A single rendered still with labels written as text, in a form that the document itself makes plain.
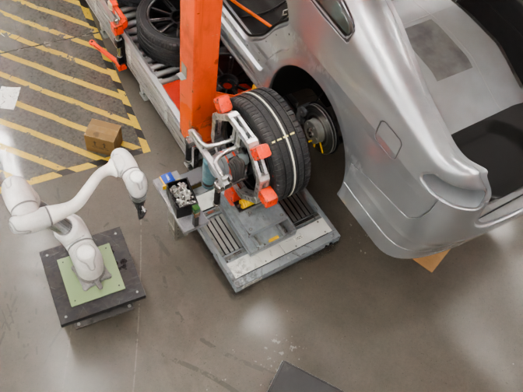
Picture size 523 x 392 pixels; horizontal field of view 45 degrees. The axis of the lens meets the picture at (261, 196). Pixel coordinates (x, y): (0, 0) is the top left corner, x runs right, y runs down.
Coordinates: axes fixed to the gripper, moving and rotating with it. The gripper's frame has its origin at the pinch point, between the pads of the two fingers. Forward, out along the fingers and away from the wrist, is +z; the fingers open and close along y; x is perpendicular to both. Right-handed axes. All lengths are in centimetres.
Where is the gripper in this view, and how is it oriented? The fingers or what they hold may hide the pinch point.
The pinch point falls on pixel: (140, 215)
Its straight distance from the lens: 362.8
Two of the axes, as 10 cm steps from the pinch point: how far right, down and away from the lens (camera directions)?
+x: 8.2, -4.3, 3.7
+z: -1.1, 5.1, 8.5
